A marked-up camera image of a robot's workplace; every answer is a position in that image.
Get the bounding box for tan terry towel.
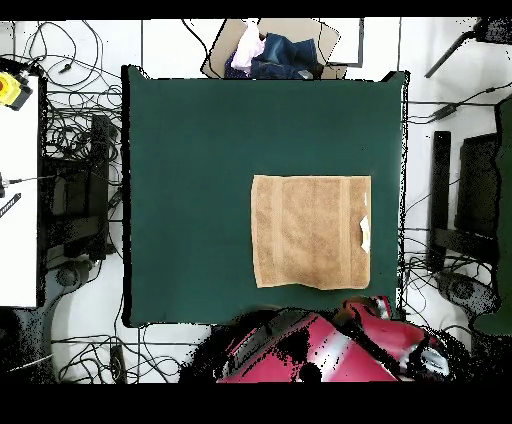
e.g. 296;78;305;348
250;174;373;291

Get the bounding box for dark green table cloth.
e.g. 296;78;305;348
121;65;409;328

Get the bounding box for dark blue jeans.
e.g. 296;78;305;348
223;32;324;80

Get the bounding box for pale pink garment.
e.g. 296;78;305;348
230;21;266;75

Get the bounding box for black chair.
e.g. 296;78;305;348
427;130;501;273
37;113;121;265

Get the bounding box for cardboard box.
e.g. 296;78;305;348
200;17;349;80

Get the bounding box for black power strip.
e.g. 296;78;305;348
109;343;127;383

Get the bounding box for white desk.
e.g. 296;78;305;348
0;75;41;308

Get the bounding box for black strip with marks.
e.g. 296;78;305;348
0;192;22;219

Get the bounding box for dark green fabric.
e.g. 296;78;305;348
473;95;512;335

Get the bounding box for yellow emergency stop box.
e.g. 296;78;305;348
0;71;34;112

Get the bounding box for black stand pole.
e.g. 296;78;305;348
424;17;512;79

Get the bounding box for black cable tangle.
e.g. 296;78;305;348
401;179;501;337
13;19;123;169
51;331;189;383

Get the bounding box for dark metal frame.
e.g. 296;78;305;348
327;17;365;68

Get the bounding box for black power adapter with cable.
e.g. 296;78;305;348
406;81;512;124

